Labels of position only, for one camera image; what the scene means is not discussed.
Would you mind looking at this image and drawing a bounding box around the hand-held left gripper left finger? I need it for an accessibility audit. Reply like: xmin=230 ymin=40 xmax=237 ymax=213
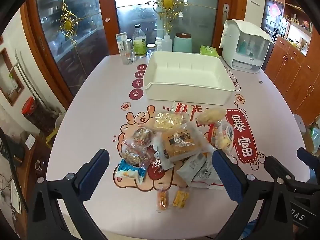
xmin=26 ymin=149 xmax=110 ymax=240

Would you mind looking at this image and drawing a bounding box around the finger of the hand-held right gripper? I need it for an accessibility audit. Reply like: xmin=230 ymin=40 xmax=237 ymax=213
xmin=297 ymin=147 xmax=320 ymax=173
xmin=264 ymin=156 xmax=300 ymax=188

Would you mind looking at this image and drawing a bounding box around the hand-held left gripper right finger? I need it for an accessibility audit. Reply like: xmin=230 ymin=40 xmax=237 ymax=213
xmin=212 ymin=149 xmax=293 ymax=240

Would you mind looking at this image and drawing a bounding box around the blue and white snack packet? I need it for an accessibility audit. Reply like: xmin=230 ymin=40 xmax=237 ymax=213
xmin=116 ymin=159 xmax=147 ymax=183

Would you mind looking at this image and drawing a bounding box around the grey snack packet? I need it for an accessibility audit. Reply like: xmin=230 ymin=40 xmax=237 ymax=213
xmin=176 ymin=152 xmax=208 ymax=188

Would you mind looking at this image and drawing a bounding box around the white cake blue label packet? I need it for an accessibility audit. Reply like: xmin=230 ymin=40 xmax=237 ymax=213
xmin=215 ymin=121 xmax=235 ymax=153

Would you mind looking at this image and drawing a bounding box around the brown nut bar packet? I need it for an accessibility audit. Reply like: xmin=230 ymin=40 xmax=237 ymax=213
xmin=122 ymin=139 xmax=157 ymax=168

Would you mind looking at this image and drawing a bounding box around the small yellow snack packet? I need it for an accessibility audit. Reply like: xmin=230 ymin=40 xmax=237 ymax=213
xmin=172 ymin=189 xmax=189 ymax=208

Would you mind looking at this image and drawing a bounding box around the brown cake black label packet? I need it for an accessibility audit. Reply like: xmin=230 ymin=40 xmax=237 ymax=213
xmin=154 ymin=124 xmax=217 ymax=169

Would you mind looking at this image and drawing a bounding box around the round brown cake packet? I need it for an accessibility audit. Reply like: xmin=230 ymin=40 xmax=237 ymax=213
xmin=131 ymin=127 xmax=154 ymax=145

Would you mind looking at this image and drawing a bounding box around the pale rice cracker packet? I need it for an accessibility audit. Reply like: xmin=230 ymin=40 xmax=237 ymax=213
xmin=195 ymin=107 xmax=227 ymax=125

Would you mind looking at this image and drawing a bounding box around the small orange snack packet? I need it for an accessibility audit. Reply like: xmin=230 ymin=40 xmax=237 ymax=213
xmin=156 ymin=189 xmax=170 ymax=212

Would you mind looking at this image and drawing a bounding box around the yellowish rice cracker packet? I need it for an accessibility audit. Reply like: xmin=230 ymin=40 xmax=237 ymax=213
xmin=152 ymin=112 xmax=189 ymax=130

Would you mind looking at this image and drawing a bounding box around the red and white cookie packet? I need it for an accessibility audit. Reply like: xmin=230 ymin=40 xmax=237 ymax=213
xmin=172 ymin=101 xmax=193 ymax=120

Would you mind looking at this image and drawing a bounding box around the white plastic bin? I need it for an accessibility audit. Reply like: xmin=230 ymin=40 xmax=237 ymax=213
xmin=144 ymin=51 xmax=235 ymax=105

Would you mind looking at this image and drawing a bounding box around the green plastic bag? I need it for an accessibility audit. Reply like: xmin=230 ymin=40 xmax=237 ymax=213
xmin=310 ymin=127 xmax=320 ymax=153

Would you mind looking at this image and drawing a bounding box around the white plastic object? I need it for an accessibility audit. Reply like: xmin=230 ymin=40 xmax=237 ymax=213
xmin=294 ymin=114 xmax=307 ymax=134

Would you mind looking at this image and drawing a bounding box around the wooden cabinet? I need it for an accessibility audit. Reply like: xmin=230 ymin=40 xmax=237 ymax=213
xmin=260 ymin=35 xmax=320 ymax=125

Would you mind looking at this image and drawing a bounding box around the red-lidded jar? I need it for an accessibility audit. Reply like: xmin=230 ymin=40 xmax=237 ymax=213
xmin=21 ymin=97 xmax=57 ymax=133

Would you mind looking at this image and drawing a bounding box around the white countertop appliance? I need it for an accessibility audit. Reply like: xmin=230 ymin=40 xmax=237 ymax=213
xmin=222 ymin=20 xmax=270 ymax=74

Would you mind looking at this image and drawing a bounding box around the wooden framed glass door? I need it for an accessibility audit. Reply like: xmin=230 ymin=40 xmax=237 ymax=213
xmin=99 ymin=0 xmax=248 ymax=55
xmin=21 ymin=0 xmax=110 ymax=108

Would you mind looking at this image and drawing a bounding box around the clear drinking glass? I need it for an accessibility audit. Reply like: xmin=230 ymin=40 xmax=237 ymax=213
xmin=122 ymin=49 xmax=137 ymax=65

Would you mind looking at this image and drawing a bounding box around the green tissue pack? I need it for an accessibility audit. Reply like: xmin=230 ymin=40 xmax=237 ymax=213
xmin=199 ymin=45 xmax=220 ymax=57

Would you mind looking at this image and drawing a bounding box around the glass bottle with green label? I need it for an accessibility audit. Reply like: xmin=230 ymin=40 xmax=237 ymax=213
xmin=132 ymin=24 xmax=148 ymax=57

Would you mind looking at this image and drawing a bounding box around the white and blue carton box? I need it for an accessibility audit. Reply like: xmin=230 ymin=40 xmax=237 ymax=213
xmin=115 ymin=32 xmax=128 ymax=55

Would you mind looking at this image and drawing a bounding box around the white cloth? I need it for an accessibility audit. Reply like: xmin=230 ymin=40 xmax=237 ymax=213
xmin=219 ymin=19 xmax=275 ymax=49

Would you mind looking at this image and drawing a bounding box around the teal canister with brown lid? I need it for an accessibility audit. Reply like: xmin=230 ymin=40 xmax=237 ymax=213
xmin=173 ymin=32 xmax=192 ymax=53

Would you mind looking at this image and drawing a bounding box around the plastic wash bottle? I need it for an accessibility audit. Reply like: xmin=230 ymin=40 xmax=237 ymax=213
xmin=154 ymin=29 xmax=173 ymax=53

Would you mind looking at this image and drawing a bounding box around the small gold door ornament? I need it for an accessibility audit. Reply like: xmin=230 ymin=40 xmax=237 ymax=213
xmin=59 ymin=4 xmax=79 ymax=47

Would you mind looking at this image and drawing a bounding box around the large gold door ornament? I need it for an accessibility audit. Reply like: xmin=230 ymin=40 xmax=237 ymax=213
xmin=147 ymin=0 xmax=190 ymax=34

